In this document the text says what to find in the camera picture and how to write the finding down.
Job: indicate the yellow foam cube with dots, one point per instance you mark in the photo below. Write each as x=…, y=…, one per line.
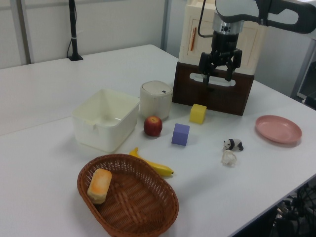
x=197, y=113

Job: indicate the toy panda figure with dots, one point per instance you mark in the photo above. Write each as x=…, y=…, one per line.
x=234, y=143

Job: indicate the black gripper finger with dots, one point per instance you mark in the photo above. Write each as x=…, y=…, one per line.
x=207, y=64
x=235, y=60

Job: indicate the black stand pole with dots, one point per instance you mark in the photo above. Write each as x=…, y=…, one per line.
x=73, y=32

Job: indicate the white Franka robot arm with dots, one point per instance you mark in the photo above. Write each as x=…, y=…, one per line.
x=249, y=11

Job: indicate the red apple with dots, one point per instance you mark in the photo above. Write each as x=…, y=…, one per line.
x=153, y=126

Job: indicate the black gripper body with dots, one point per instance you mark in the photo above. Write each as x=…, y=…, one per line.
x=224, y=43

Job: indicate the purple foam cube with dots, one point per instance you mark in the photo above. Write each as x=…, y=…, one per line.
x=180, y=134

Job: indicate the dark brown wooden box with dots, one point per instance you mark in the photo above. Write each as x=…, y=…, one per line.
x=222, y=98

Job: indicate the pink plastic plate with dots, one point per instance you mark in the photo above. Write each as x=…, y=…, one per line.
x=278, y=128

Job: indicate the toy bread loaf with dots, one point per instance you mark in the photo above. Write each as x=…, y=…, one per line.
x=99, y=185

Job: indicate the white square plastic bin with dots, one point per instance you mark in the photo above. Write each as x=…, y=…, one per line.
x=105, y=128

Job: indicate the crumpled white paper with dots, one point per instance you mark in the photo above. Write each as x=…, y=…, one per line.
x=229, y=158

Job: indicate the white round trash can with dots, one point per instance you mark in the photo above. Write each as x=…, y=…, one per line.
x=155, y=100

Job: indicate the cream plastic storage box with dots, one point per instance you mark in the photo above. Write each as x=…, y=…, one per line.
x=197, y=54

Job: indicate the yellow banana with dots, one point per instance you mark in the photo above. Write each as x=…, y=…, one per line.
x=158, y=168

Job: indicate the brown wicker basket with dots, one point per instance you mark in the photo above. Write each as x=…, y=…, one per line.
x=133, y=205

